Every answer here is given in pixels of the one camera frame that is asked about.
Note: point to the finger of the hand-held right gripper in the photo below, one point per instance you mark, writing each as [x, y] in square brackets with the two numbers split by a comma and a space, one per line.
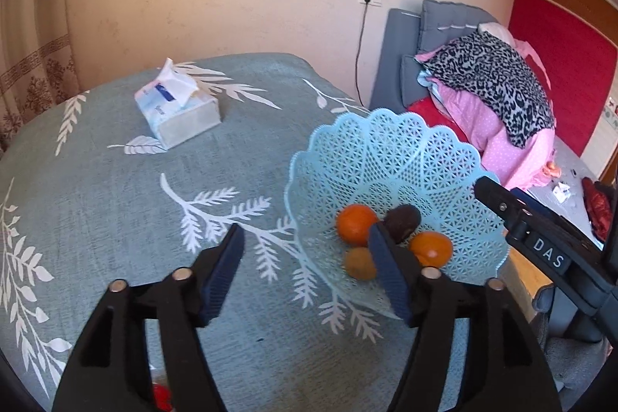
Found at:
[533, 202]
[497, 198]

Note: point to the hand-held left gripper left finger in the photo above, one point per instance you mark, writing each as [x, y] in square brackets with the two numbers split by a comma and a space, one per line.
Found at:
[219, 277]

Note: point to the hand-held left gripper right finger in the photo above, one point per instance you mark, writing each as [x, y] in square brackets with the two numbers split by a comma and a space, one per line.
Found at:
[391, 277]

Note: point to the small greenish-brown kiwi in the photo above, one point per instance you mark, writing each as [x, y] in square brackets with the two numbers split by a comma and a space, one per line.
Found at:
[360, 263]

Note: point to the small yellowish orange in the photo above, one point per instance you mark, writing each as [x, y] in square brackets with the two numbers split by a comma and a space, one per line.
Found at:
[432, 249]

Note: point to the dark brown smooth fruit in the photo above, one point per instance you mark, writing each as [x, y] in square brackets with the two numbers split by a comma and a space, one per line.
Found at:
[403, 221]

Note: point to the medium orange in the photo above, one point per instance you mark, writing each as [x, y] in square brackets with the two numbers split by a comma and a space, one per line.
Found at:
[356, 224]

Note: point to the light blue lattice basket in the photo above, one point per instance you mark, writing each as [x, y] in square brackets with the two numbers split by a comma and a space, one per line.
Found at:
[425, 166]

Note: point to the small white packet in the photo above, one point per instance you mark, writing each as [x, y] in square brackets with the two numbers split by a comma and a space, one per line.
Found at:
[561, 191]

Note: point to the small orange toy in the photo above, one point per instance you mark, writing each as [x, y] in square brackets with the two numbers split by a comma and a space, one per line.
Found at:
[550, 170]

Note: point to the pink dotted blanket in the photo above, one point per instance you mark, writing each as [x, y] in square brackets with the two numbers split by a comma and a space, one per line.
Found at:
[502, 141]

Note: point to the dark red cloth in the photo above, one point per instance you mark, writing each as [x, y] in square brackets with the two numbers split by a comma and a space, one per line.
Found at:
[597, 207]

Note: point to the leopard print cloth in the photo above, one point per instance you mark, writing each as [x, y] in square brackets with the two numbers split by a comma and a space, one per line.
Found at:
[497, 79]

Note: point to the grey-blue leaf print tablecloth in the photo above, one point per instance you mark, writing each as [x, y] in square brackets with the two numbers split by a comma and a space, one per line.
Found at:
[120, 199]

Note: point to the large red tomato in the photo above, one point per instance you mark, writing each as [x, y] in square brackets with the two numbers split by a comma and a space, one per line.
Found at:
[161, 397]

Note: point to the red headboard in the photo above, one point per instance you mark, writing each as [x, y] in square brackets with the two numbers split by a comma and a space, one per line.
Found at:
[565, 69]

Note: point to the white pillow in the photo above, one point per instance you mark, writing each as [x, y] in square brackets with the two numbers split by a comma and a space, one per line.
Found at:
[497, 31]

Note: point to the white and blue tissue pack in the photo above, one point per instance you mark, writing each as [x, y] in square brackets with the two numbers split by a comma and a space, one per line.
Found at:
[178, 112]

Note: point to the beige patterned curtain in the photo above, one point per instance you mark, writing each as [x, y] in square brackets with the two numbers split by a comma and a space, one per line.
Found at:
[34, 30]

